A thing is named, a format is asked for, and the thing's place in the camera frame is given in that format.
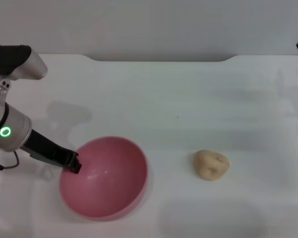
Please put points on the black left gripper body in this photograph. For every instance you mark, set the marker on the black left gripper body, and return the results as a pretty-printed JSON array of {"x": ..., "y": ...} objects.
[{"x": 44, "y": 146}]

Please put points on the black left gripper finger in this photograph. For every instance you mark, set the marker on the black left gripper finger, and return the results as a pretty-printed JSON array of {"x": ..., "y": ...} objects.
[{"x": 74, "y": 166}]

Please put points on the pink plastic bowl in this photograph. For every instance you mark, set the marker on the pink plastic bowl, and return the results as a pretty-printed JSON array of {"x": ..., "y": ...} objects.
[{"x": 106, "y": 178}]

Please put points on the beige egg yolk pastry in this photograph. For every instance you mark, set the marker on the beige egg yolk pastry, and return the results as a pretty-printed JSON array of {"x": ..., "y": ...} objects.
[{"x": 211, "y": 164}]

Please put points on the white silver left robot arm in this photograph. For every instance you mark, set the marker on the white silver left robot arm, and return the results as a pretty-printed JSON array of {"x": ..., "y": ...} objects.
[{"x": 7, "y": 121}]

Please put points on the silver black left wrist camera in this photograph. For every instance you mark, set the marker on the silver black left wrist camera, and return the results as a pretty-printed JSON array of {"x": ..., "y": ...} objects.
[{"x": 17, "y": 60}]

